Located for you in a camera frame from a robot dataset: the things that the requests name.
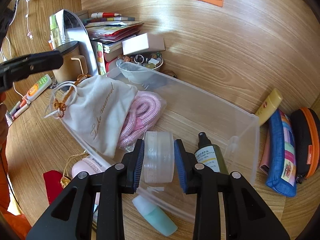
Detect yellow lotion tube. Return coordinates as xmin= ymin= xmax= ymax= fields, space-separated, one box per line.
xmin=255 ymin=88 xmax=283 ymax=126

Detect white hanging cables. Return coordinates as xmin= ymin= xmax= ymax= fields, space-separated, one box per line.
xmin=0 ymin=0 xmax=34 ymax=100

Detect teal white small bottle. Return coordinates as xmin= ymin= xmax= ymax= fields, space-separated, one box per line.
xmin=132 ymin=195 xmax=178 ymax=237

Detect white drawstring fabric pouch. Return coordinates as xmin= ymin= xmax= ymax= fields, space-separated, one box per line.
xmin=45 ymin=74 xmax=138 ymax=159

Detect silver metal bookend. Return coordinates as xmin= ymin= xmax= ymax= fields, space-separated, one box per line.
xmin=55 ymin=9 xmax=99 ymax=76

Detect blue colourful fabric pouch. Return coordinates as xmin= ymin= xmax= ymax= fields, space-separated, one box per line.
xmin=265 ymin=109 xmax=297 ymax=197

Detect black orange zipper case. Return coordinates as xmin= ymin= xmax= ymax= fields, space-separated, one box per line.
xmin=290 ymin=107 xmax=319 ymax=184

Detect white bowl of beads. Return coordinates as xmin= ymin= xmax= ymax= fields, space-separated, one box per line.
xmin=116 ymin=51 xmax=164 ymax=71

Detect pink round compact fan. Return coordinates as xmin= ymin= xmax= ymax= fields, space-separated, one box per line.
xmin=71 ymin=156 xmax=111 ymax=178

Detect clear plastic storage bin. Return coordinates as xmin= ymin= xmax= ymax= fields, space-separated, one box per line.
xmin=63 ymin=62 xmax=260 ymax=223

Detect orange jacket sleeve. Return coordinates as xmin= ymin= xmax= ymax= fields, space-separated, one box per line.
xmin=0 ymin=139 xmax=32 ymax=240

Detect red gold charm pouch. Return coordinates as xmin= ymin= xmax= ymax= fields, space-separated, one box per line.
xmin=43 ymin=151 xmax=91 ymax=205

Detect dark green spray bottle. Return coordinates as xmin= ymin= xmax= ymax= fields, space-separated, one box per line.
xmin=195 ymin=132 xmax=228 ymax=174

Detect brown mug with lid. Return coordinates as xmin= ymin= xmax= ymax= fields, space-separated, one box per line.
xmin=53 ymin=41 xmax=88 ymax=84

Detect green orange glue tube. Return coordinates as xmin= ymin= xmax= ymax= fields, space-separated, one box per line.
xmin=26 ymin=74 xmax=52 ymax=102

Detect pink rope in bag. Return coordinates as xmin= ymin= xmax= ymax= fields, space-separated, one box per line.
xmin=117 ymin=90 xmax=168 ymax=151

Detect red white marker pen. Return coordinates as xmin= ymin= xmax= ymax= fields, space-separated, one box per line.
xmin=91 ymin=12 xmax=121 ymax=18

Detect person's left hand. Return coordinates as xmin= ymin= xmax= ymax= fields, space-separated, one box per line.
xmin=0 ymin=92 xmax=9 ymax=147

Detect stack of books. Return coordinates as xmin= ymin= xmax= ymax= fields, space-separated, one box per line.
xmin=76 ymin=11 xmax=144 ymax=75

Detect white cardboard box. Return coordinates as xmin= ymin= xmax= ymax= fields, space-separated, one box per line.
xmin=122 ymin=33 xmax=165 ymax=55

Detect frosted setting powder jar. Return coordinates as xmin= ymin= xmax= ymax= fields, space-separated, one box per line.
xmin=143 ymin=131 xmax=175 ymax=184

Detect green white carton box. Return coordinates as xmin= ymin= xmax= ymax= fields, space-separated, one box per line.
xmin=49 ymin=15 xmax=65 ymax=49

